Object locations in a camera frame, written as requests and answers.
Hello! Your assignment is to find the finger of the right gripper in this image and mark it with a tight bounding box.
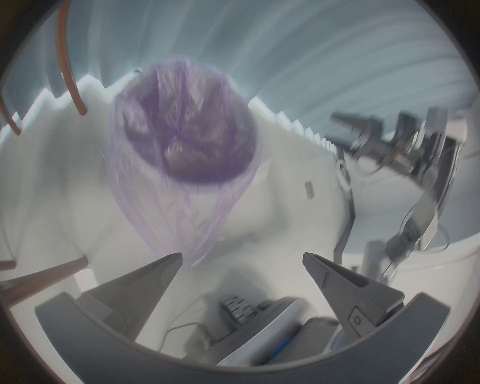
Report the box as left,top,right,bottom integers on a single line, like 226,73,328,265
330,111,367,130
324,134,350,151

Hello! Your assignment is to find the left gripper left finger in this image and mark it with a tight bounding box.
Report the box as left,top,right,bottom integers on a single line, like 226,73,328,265
79,252,184,342

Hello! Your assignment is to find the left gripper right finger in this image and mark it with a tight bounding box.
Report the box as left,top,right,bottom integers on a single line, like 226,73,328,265
302,252,406,343

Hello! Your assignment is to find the purple plastic bag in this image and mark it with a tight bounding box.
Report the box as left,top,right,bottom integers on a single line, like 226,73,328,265
105,56,263,271

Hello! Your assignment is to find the white trash bin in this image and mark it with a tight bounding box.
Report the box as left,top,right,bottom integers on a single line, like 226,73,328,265
110,67,260,259

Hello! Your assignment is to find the pale blue curtain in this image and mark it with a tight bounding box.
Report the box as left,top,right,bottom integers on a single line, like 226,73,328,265
4,0,477,151

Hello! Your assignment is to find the wooden chair with white cushions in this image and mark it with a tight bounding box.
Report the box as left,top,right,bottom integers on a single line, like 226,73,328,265
0,0,89,308

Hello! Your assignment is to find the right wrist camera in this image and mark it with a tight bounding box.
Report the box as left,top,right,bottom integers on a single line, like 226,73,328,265
365,115,386,134

